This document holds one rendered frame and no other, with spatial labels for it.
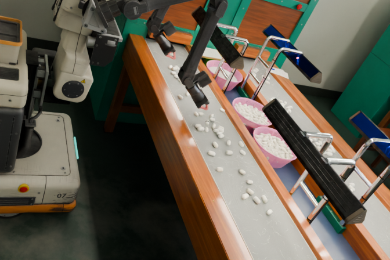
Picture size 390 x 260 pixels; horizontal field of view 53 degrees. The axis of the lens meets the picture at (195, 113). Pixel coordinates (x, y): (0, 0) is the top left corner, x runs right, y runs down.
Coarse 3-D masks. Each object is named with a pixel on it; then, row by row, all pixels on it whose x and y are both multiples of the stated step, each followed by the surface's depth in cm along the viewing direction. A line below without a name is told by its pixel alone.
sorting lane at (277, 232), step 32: (160, 64) 239; (192, 128) 195; (224, 128) 206; (224, 160) 183; (224, 192) 165; (256, 192) 173; (256, 224) 156; (288, 224) 164; (256, 256) 143; (288, 256) 149
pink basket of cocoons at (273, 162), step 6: (258, 132) 216; (264, 132) 219; (270, 132) 220; (282, 138) 220; (258, 144) 201; (264, 150) 199; (270, 156) 199; (276, 156) 198; (294, 156) 209; (270, 162) 202; (276, 162) 201; (282, 162) 202
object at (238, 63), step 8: (200, 8) 237; (200, 16) 233; (200, 24) 229; (216, 32) 216; (216, 40) 212; (224, 40) 209; (216, 48) 210; (224, 48) 206; (232, 48) 202; (224, 56) 202; (232, 56) 199; (240, 56) 195; (232, 64) 196; (240, 64) 198
